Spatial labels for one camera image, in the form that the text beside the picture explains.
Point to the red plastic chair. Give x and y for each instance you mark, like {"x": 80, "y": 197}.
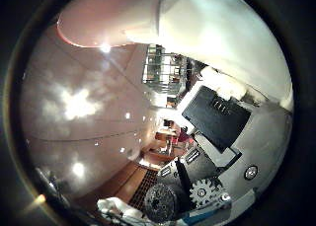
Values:
{"x": 183, "y": 136}

